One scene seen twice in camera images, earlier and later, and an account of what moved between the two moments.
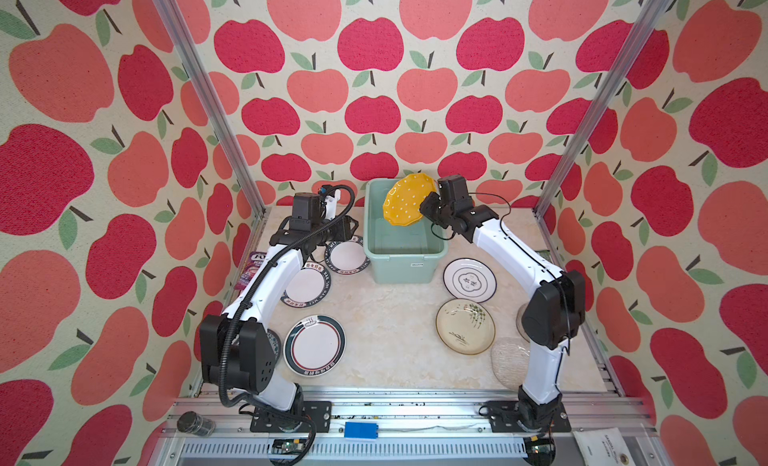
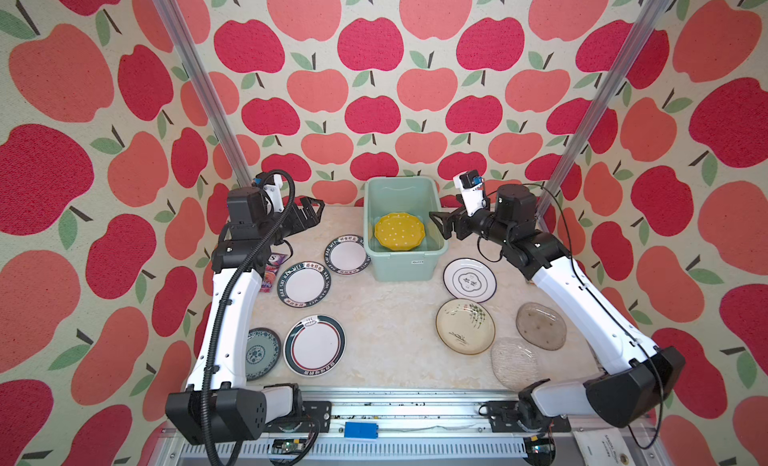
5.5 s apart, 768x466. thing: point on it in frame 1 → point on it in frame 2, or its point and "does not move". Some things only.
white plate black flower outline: x=470 y=278 does not move
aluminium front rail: x=379 y=430 does not move
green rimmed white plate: x=308 y=287 does not move
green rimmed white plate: x=347 y=257 does not move
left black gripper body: x=325 y=230 → x=280 y=225
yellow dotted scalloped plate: x=402 y=204 → x=399 y=231
